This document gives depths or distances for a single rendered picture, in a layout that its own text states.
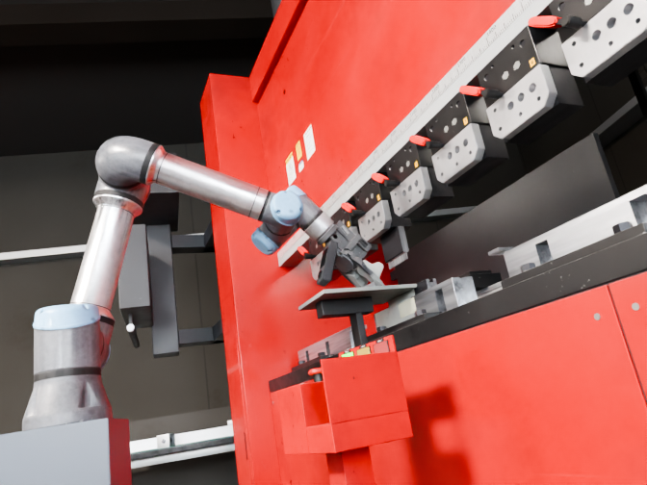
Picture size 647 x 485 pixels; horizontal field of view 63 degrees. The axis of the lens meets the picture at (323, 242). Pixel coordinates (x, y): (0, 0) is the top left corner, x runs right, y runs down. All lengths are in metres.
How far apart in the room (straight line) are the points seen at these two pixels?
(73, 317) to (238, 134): 1.56
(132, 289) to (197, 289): 2.70
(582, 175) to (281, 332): 1.26
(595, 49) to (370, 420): 0.71
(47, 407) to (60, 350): 0.10
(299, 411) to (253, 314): 1.22
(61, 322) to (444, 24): 1.02
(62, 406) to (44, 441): 0.06
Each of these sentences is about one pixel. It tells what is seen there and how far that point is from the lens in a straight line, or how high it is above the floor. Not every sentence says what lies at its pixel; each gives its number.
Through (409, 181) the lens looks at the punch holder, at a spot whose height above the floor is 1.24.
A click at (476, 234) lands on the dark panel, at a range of 2.00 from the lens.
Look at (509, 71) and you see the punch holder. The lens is 1.13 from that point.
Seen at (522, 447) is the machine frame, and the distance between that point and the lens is 0.98.
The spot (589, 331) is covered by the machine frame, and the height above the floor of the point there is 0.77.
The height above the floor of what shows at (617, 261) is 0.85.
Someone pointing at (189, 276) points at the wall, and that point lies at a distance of 5.01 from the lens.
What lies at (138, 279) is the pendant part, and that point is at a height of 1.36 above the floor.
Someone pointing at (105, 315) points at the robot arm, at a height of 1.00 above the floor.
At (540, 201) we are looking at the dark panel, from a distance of 1.79.
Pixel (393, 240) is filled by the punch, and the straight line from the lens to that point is 1.49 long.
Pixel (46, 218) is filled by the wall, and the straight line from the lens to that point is 5.45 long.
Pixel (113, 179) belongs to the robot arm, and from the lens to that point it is 1.30.
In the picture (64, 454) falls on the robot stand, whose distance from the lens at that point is 1.05.
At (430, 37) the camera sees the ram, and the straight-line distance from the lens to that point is 1.37.
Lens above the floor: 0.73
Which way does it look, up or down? 18 degrees up
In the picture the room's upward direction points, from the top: 9 degrees counter-clockwise
